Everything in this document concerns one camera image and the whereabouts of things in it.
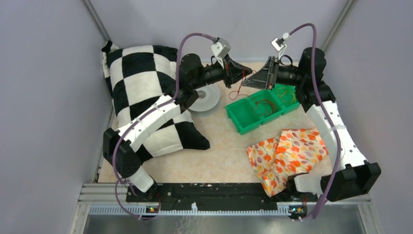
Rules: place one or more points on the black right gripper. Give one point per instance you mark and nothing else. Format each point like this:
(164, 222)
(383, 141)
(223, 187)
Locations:
(263, 79)

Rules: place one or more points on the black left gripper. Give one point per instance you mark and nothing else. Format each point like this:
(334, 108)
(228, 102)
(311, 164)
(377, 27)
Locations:
(232, 72)

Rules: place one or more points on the grey perforated cable spool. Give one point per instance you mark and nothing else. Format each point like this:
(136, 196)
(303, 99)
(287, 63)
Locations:
(208, 98)

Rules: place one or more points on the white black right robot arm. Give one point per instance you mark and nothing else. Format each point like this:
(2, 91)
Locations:
(352, 175)

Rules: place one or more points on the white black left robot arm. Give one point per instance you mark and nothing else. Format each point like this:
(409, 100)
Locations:
(120, 146)

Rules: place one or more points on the floral orange cloth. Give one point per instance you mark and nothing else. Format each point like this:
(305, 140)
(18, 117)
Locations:
(294, 151)

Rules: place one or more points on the black white checkered pillow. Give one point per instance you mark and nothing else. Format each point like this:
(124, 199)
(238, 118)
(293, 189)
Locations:
(136, 77)

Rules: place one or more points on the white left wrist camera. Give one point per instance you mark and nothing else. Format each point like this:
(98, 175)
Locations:
(220, 49)

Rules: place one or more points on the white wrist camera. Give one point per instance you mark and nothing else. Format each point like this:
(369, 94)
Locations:
(279, 44)
(220, 49)

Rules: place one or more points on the green plastic bin with yellow wire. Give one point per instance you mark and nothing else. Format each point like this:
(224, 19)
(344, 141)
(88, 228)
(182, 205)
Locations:
(286, 94)

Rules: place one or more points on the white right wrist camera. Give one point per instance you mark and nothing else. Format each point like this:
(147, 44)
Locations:
(279, 44)

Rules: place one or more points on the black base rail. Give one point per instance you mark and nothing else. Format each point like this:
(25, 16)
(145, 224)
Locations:
(214, 197)

